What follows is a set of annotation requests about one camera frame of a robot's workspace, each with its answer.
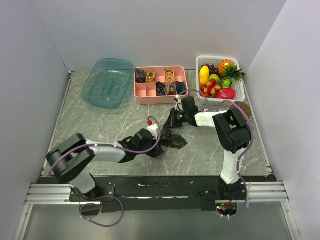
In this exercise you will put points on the red cherry bunch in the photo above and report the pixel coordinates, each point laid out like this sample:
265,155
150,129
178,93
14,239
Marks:
211,88

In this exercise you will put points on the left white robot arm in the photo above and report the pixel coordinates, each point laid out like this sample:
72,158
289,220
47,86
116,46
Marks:
69,159

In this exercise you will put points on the dark purple grapes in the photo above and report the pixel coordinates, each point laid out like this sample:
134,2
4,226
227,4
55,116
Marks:
212,69

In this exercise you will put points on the black rolled tie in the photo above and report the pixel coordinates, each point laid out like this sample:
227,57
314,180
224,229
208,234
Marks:
181,88

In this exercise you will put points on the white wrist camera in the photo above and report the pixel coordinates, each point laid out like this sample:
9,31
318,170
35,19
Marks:
178,105
153,128

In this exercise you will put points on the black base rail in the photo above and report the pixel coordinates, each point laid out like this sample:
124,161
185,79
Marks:
165,192

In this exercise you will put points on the yellow mango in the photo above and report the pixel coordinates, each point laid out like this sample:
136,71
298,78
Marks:
204,74

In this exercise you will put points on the orange blue rolled tie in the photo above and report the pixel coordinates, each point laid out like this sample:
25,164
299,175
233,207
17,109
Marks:
171,89

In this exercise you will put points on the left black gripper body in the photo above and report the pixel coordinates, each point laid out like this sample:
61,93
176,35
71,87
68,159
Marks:
153,153

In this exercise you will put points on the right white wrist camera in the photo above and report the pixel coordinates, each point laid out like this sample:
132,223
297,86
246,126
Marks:
178,105

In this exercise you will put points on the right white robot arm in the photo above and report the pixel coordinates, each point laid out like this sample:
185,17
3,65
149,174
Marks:
233,131

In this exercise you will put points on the gold rolled tie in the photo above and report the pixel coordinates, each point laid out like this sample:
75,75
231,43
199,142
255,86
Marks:
150,77

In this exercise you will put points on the green leafy vegetable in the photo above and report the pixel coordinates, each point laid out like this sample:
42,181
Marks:
227,83

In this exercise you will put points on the teal transparent plastic bin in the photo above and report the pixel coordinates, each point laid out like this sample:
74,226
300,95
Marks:
108,83

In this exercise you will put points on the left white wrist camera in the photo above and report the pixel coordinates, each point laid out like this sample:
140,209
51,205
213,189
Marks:
153,128

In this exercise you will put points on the brown lidded white jar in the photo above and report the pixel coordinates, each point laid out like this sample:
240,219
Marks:
245,108

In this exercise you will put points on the orange pineapple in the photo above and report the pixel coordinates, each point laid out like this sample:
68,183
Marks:
228,69

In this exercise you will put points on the green apple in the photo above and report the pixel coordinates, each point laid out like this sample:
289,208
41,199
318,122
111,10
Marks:
215,77

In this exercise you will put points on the aluminium frame rail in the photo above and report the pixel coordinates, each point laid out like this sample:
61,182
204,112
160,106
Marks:
60,194

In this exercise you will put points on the pink dragon fruit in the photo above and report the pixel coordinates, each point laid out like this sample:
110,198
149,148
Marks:
226,93

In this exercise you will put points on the dark purple rolled tie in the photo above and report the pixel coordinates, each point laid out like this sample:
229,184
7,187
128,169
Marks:
160,88

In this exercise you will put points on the yellow patterned rolled tie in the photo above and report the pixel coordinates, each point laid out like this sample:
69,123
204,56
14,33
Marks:
169,75

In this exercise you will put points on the dark patterned necktie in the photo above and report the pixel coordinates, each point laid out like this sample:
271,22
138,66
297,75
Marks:
169,140

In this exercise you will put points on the pink compartment organizer box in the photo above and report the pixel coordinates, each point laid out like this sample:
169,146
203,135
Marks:
145,93

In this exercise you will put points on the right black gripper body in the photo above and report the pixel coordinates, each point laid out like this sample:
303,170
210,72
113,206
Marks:
178,118

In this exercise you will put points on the dark brown rolled tie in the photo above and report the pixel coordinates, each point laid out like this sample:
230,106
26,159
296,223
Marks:
140,76

